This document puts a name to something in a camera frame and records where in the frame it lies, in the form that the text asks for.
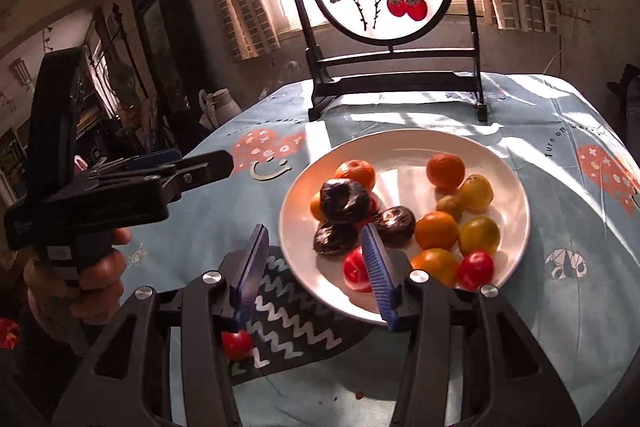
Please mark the round painted screen on stand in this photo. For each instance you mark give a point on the round painted screen on stand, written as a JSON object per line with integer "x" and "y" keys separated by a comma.
{"x": 390, "y": 6}

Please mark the smooth orange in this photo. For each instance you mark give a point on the smooth orange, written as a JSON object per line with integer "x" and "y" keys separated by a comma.
{"x": 436, "y": 230}

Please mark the person's left hand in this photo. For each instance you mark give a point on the person's left hand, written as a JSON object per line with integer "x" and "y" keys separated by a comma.
{"x": 93, "y": 298}

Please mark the yellow-green small fruit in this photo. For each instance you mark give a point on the yellow-green small fruit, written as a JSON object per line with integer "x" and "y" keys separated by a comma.
{"x": 479, "y": 234}

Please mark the white oval plate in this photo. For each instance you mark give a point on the white oval plate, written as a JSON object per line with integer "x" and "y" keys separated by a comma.
{"x": 438, "y": 198}

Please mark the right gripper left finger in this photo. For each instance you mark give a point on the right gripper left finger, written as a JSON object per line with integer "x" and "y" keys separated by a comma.
{"x": 166, "y": 348}

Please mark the dark red plum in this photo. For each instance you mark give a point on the dark red plum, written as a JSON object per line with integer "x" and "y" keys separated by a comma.
{"x": 344, "y": 200}

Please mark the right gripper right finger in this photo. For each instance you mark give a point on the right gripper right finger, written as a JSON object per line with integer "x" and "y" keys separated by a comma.
{"x": 474, "y": 340}

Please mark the white kettle jug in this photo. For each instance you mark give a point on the white kettle jug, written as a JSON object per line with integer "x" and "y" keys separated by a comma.
{"x": 217, "y": 108}

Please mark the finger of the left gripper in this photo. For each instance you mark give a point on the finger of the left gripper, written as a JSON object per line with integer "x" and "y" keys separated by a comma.
{"x": 196, "y": 171}
{"x": 140, "y": 162}

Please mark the small orange tangerine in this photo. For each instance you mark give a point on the small orange tangerine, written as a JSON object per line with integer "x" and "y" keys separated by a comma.
{"x": 445, "y": 171}

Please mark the small red tomato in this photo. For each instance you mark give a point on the small red tomato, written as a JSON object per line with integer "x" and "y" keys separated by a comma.
{"x": 237, "y": 346}

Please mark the dark purple mangosteen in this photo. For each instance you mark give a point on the dark purple mangosteen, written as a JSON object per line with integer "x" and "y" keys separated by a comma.
{"x": 395, "y": 226}

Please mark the yellow-brown small fruit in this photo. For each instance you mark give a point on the yellow-brown small fruit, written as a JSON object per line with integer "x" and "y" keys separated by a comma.
{"x": 451, "y": 205}

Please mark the large dimpled orange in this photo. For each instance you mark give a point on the large dimpled orange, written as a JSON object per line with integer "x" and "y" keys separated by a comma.
{"x": 358, "y": 170}

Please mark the light blue patterned tablecloth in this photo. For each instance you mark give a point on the light blue patterned tablecloth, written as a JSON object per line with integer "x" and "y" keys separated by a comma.
{"x": 542, "y": 201}

